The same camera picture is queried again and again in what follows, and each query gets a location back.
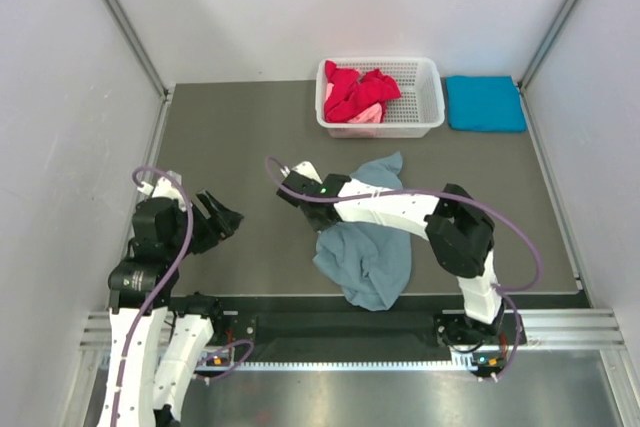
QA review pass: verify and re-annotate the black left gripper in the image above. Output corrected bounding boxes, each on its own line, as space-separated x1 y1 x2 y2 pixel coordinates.
166 187 243 259

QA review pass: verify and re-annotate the grey-blue t-shirt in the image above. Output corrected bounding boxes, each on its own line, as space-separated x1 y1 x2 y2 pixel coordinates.
312 150 414 312

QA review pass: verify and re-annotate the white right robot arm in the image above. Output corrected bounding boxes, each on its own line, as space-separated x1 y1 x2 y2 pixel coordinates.
276 170 505 344

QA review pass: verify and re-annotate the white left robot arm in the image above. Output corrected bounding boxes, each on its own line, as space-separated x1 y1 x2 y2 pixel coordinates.
98 190 244 426

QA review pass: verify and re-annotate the pink t-shirt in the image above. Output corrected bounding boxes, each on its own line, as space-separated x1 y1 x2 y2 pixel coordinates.
324 82 383 123

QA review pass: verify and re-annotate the red t-shirt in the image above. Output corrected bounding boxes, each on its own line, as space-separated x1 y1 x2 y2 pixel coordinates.
323 60 402 124

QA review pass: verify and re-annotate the white plastic laundry basket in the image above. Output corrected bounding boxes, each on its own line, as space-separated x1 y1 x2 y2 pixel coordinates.
315 57 445 138

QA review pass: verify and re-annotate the folded turquoise t-shirt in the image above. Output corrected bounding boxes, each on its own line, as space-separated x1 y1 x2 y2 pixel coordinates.
445 76 527 133

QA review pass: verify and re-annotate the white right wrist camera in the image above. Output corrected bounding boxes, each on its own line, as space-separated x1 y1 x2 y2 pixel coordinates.
291 161 323 183

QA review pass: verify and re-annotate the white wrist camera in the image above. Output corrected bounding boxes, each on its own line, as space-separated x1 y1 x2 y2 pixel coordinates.
137 171 182 200
291 161 323 183

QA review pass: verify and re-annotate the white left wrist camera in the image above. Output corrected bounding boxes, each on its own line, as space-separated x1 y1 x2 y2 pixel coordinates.
137 171 182 200

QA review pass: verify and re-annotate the grey slotted cable duct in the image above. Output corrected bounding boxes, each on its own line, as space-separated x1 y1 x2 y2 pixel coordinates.
197 350 506 373

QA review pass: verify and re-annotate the aluminium front frame rail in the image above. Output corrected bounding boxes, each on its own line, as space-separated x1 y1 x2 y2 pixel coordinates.
79 309 625 351

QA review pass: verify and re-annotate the left aluminium corner post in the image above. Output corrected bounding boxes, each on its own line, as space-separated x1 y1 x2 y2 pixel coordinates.
102 0 169 99

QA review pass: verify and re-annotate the aluminium corner post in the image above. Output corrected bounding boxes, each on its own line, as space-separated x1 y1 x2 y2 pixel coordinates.
102 0 169 99
518 0 581 92

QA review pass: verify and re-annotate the right aluminium corner post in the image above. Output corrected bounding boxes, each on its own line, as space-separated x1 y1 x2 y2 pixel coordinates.
518 0 581 92

